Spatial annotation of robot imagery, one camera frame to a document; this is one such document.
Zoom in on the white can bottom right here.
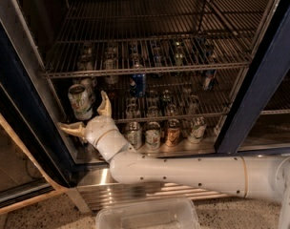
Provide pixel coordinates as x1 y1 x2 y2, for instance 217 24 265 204
188 117 207 144

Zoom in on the blue pepsi can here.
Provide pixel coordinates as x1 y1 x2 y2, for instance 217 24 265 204
130 73 146 97

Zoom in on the pepsi can right rear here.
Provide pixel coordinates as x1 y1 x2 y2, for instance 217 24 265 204
202 70 217 91

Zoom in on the orange brown can bottom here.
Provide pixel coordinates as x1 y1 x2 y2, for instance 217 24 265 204
165 119 180 147

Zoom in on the clear plastic bin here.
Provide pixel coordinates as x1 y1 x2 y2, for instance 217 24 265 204
95 198 201 229

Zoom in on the white green can bottom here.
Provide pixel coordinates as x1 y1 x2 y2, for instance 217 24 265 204
125 121 142 149

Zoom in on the stainless steel kick plate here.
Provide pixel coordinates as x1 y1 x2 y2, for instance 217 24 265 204
77 167 237 210

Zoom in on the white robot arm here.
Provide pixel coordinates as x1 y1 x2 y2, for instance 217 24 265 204
58 93 290 229

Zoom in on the upper wire fridge shelf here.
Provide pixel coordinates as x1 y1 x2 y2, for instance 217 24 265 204
42 0 269 78

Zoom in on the wire fridge shelf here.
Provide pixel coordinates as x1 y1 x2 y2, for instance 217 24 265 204
42 0 269 78
53 69 240 123

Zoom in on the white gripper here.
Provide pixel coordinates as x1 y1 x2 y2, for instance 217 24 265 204
58 91 117 145

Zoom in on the open glass fridge door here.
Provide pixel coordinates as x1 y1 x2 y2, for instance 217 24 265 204
0 19 69 216

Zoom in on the blue fridge centre post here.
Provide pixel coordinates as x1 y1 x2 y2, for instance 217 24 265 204
215 0 290 154

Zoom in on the white 7up can bottom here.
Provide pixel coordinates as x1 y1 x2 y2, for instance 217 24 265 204
145 121 161 151

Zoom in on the middle wire fridge shelf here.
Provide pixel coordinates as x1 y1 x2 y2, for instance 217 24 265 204
53 69 240 123

